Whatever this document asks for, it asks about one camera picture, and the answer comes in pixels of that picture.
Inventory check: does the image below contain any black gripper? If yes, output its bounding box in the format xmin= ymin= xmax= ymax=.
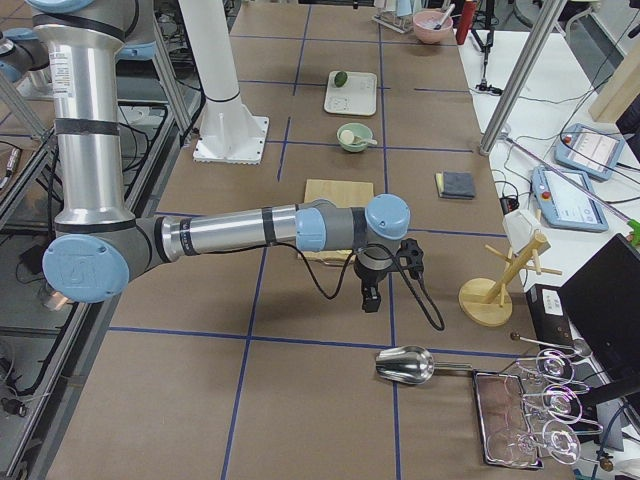
xmin=354 ymin=259 xmax=393 ymax=313

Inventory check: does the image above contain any white ceramic spoon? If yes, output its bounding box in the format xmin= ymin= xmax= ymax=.
xmin=350 ymin=137 xmax=378 ymax=146

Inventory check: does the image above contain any white steamed bun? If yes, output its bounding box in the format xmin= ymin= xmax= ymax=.
xmin=340 ymin=129 xmax=355 ymax=144

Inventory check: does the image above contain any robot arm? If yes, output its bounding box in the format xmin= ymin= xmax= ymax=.
xmin=31 ymin=1 xmax=410 ymax=312

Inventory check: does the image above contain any light green bowl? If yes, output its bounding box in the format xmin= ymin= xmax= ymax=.
xmin=336 ymin=122 xmax=373 ymax=153

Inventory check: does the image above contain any pink ribbed bowl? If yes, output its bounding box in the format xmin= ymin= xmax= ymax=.
xmin=412 ymin=10 xmax=453 ymax=44

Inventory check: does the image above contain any metal scoop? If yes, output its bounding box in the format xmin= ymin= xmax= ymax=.
xmin=375 ymin=345 xmax=474 ymax=385

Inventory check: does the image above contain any bamboo cutting board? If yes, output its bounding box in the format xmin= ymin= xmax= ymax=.
xmin=303 ymin=179 xmax=374 ymax=267

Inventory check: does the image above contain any wooden mug tree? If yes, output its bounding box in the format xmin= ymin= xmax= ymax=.
xmin=458 ymin=230 xmax=562 ymax=328

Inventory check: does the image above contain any yellow sponge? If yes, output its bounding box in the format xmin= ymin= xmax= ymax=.
xmin=434 ymin=172 xmax=444 ymax=196

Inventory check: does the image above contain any grey folded cloth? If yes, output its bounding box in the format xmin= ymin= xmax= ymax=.
xmin=440 ymin=171 xmax=476 ymax=199

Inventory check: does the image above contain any black framed tray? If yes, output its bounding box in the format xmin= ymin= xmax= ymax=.
xmin=472 ymin=371 xmax=544 ymax=471

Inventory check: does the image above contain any cream bear tray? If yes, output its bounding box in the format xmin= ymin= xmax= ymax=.
xmin=324 ymin=71 xmax=378 ymax=117

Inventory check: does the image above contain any wine glass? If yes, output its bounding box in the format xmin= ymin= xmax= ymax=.
xmin=522 ymin=384 xmax=604 ymax=435

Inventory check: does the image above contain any blue teach pendant near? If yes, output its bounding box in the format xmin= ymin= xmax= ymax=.
xmin=531 ymin=166 xmax=609 ymax=233

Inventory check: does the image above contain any blue teach pendant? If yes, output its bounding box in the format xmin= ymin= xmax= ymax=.
xmin=555 ymin=123 xmax=625 ymax=182
xmin=531 ymin=166 xmax=609 ymax=233

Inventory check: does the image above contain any dark green avocado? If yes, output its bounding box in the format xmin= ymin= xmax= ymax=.
xmin=333 ymin=71 xmax=348 ymax=88

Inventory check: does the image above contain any black monitor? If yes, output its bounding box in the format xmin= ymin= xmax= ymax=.
xmin=560 ymin=234 xmax=639 ymax=380

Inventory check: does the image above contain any blue teach pendant far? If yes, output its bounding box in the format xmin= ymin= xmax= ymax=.
xmin=555 ymin=123 xmax=625 ymax=182

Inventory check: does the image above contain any black tripod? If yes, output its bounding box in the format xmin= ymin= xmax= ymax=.
xmin=471 ymin=0 xmax=503 ymax=96

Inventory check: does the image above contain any red bottle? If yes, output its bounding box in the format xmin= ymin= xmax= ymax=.
xmin=456 ymin=0 xmax=477 ymax=45

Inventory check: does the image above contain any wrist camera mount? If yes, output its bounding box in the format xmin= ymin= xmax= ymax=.
xmin=397 ymin=238 xmax=424 ymax=280

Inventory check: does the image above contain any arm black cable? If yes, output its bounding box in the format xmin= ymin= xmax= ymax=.
xmin=279 ymin=239 xmax=446 ymax=331

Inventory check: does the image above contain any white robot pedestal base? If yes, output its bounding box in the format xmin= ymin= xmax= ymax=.
xmin=179 ymin=0 xmax=269 ymax=165

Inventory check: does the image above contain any aluminium frame post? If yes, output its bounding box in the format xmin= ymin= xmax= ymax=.
xmin=479 ymin=0 xmax=567 ymax=156

